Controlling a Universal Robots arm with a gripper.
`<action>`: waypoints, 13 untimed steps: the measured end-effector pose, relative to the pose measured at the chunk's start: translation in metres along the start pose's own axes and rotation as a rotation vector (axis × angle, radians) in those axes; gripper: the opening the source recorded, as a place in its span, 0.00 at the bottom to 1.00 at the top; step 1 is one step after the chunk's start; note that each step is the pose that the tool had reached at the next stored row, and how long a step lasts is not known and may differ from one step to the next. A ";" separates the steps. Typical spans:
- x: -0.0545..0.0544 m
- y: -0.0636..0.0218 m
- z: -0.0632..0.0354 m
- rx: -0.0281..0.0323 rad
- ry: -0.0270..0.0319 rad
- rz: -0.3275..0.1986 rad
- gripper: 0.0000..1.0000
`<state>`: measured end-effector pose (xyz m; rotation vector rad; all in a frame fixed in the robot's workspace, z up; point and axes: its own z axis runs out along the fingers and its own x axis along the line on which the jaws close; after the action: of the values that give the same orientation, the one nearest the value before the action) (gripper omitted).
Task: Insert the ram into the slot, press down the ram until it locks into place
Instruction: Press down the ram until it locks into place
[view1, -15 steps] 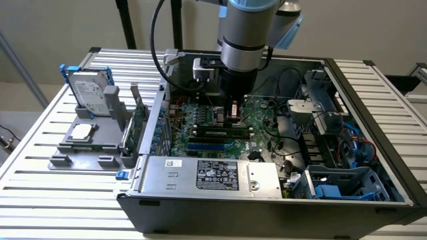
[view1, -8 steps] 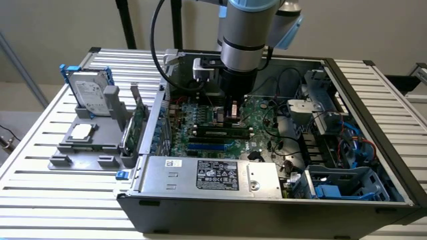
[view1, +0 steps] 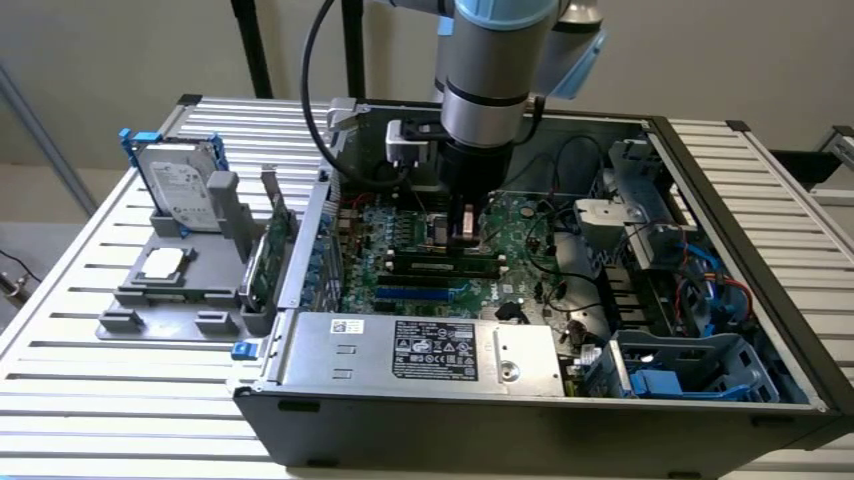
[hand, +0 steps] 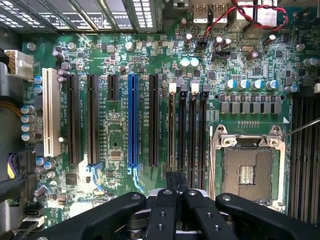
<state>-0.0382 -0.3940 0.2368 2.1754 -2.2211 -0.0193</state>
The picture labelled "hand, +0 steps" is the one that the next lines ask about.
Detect black RAM slot white latch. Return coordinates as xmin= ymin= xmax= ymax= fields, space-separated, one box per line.
xmin=167 ymin=82 xmax=177 ymax=173
xmin=311 ymin=83 xmax=320 ymax=226
xmin=188 ymin=82 xmax=200 ymax=189

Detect long black expansion slot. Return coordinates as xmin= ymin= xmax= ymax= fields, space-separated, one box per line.
xmin=86 ymin=74 xmax=100 ymax=166
xmin=149 ymin=73 xmax=160 ymax=167
xmin=66 ymin=74 xmax=81 ymax=166

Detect blue expansion slot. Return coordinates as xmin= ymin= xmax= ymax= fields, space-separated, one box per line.
xmin=127 ymin=72 xmax=140 ymax=168

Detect short black expansion slot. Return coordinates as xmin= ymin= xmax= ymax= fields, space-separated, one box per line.
xmin=107 ymin=74 xmax=120 ymax=101

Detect white PCI expansion slot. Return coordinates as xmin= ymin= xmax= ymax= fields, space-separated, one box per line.
xmin=41 ymin=67 xmax=62 ymax=158

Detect perforated metal slot cover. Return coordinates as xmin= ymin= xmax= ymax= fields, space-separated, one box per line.
xmin=129 ymin=0 xmax=159 ymax=33

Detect metal CPU socket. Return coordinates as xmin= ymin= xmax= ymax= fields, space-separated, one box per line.
xmin=211 ymin=124 xmax=287 ymax=213

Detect green PC motherboard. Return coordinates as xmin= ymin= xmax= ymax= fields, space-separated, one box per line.
xmin=21 ymin=0 xmax=320 ymax=228

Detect black SATA connector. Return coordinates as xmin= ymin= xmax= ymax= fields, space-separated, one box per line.
xmin=23 ymin=204 xmax=45 ymax=217

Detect thin metal locking lever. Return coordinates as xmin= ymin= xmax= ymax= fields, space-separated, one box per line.
xmin=281 ymin=119 xmax=320 ymax=138

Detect silver USB port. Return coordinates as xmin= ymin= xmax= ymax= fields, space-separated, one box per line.
xmin=192 ymin=3 xmax=210 ymax=25
xmin=211 ymin=3 xmax=229 ymax=24

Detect white power connector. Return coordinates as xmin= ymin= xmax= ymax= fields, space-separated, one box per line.
xmin=4 ymin=49 xmax=35 ymax=81

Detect grey metal PC case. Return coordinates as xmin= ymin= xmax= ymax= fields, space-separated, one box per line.
xmin=0 ymin=0 xmax=320 ymax=240

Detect black plug purple yellow wires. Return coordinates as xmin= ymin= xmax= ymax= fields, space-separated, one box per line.
xmin=7 ymin=149 xmax=36 ymax=180

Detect thick black cable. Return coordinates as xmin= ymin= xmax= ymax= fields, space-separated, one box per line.
xmin=0 ymin=172 xmax=38 ymax=203

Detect yellow wire bundle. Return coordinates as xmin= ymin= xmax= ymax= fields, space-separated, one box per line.
xmin=0 ymin=99 xmax=23 ymax=118

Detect red black twisted wire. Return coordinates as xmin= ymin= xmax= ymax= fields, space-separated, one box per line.
xmin=203 ymin=0 xmax=290 ymax=41

